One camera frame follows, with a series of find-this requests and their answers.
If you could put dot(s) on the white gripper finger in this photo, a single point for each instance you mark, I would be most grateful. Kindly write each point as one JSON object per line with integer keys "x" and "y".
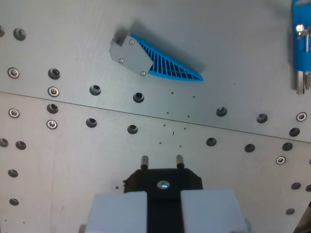
{"x": 211, "y": 213}
{"x": 116, "y": 213}

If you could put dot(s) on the black two-pin power plug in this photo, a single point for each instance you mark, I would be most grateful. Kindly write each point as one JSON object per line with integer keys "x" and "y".
{"x": 164, "y": 208}

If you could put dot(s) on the silver socket head screw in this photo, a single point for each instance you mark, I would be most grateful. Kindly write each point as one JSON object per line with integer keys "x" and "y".
{"x": 301, "y": 116}
{"x": 13, "y": 72}
{"x": 53, "y": 91}
{"x": 13, "y": 113}
{"x": 281, "y": 160}
{"x": 51, "y": 124}

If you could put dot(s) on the grey and blue ribbed finger part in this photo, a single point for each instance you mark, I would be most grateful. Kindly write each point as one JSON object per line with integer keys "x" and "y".
{"x": 132, "y": 55}

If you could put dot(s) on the silver hex key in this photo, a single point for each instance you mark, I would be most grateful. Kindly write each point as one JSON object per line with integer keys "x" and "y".
{"x": 308, "y": 80}
{"x": 300, "y": 82}

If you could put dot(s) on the blue hex key holder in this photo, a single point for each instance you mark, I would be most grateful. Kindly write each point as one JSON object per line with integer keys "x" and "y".
{"x": 300, "y": 58}

